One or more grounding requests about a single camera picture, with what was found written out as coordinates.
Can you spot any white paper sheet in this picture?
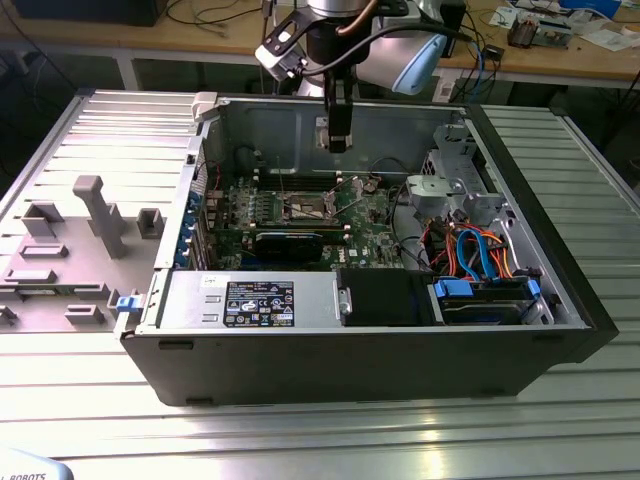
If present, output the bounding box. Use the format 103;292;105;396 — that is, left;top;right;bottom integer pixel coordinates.
579;27;639;52

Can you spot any blue box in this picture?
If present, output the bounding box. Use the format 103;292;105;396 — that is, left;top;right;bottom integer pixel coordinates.
558;0;624;15

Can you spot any pale grey case latch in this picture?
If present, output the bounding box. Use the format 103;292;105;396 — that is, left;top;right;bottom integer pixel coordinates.
190;91;222;124

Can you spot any brown wrist cable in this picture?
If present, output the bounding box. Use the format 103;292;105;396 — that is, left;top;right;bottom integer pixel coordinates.
335;0;377;37

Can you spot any black tower box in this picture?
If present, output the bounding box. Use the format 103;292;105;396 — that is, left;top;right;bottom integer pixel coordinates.
440;0;467;59

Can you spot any wooden workbench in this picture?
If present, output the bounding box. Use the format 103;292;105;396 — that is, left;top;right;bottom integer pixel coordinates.
0;0;640;94

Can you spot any black RAM slot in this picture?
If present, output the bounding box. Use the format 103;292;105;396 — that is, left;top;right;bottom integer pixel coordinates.
255;179;343;187
255;171;343;178
255;175;343;183
255;184;343;193

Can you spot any thick black cable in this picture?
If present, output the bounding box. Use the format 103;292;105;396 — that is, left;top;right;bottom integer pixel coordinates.
389;184;434;274

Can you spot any black plastic bay shroud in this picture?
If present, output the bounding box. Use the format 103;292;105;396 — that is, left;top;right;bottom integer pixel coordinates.
336;267;437;328

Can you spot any hard disk blue carrier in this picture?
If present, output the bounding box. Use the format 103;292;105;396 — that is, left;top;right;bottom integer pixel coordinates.
430;277;545;327

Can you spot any silver metal bracket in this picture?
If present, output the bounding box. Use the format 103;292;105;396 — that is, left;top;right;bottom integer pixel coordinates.
537;17;575;51

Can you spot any pale blue teach pendant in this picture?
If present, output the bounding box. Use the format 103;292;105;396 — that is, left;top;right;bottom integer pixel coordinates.
0;447;76;480

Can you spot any blue plastic clip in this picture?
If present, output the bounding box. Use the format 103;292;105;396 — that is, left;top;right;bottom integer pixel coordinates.
114;293;145;316

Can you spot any CPU socket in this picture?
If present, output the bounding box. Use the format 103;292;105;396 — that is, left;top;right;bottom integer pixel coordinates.
279;188;338;225

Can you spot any black equipment box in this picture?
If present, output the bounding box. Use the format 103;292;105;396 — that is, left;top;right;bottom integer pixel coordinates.
12;0;162;27

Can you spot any silver metal drive cage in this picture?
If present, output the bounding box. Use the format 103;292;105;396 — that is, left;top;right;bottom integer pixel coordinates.
403;123;506;229

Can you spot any green motherboard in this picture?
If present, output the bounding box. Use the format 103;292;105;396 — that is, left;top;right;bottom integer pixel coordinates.
199;171;404;275

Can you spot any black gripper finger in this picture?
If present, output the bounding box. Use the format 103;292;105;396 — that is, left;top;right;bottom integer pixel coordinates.
323;72;355;154

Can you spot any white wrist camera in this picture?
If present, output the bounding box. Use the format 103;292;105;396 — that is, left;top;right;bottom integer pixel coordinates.
253;12;309;82

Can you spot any orange wire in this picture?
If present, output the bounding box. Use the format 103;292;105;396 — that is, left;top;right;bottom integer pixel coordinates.
439;224;460;277
489;232;519;279

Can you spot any silver power supply unit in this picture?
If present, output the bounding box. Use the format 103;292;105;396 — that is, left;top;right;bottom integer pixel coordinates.
157;270;347;335

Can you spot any copper CPU cooler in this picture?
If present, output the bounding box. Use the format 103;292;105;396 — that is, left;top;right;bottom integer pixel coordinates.
506;12;540;50

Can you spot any grey parts rack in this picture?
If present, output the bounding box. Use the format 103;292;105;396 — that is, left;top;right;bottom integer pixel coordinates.
0;174;167;335

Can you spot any black open PC case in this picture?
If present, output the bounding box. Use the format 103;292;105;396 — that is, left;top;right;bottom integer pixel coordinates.
113;91;620;409

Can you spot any green RAM stick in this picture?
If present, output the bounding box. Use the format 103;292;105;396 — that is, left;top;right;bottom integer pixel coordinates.
255;223;347;237

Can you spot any blue wire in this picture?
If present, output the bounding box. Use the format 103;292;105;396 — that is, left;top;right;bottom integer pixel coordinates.
455;225;497;282

